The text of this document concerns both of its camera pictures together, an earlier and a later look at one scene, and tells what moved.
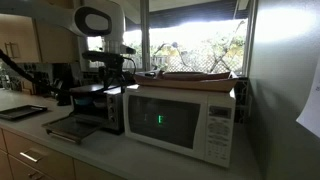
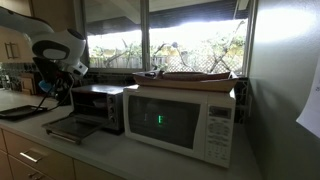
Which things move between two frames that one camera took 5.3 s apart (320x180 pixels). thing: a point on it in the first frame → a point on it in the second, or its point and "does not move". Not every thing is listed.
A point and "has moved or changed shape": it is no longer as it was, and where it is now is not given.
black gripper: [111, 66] → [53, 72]
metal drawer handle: [28, 156] does not move
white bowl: [99, 105] does not move
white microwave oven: [196, 123] does not move
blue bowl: [85, 101] has moved or changed shape
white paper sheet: [311, 117] does not move
